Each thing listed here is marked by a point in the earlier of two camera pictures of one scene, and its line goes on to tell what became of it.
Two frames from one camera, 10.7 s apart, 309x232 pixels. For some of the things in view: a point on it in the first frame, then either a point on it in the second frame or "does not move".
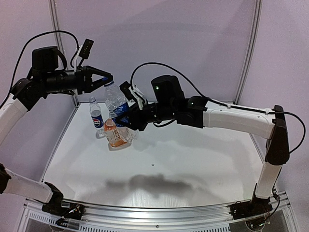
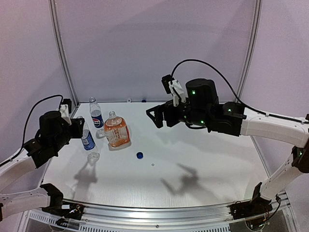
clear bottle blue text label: (118, 105) → (88, 143)
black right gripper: (139, 115) → (167, 114)
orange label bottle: (117, 137) does not move
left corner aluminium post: (53, 4) does not move
